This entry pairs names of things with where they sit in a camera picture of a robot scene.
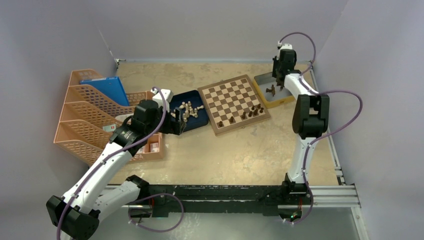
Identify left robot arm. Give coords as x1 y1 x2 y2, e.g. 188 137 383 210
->
46 100 186 240

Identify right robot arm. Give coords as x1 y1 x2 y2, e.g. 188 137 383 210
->
272 44 330 204

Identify wooden chess board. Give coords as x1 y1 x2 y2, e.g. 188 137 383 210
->
197 74 271 136

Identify dark blue square tray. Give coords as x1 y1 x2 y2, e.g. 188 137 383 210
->
170 90 209 133

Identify dark wooden king piece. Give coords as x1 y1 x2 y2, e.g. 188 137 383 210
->
265 84 276 97

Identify peach desk organizer tray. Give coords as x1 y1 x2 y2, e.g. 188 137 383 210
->
126 91 165 163

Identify yellow metal tin tray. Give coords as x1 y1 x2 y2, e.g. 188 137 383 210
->
252 72 295 109

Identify blue folder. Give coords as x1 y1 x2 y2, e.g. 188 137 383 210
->
79 76 130 107

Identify peach file rack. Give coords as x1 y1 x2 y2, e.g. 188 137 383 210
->
53 69 134 166

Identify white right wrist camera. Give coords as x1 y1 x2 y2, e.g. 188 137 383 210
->
277 42 293 50

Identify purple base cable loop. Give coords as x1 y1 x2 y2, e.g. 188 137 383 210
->
127 192 185 233

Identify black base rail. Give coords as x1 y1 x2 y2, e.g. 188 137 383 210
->
124 184 360 218

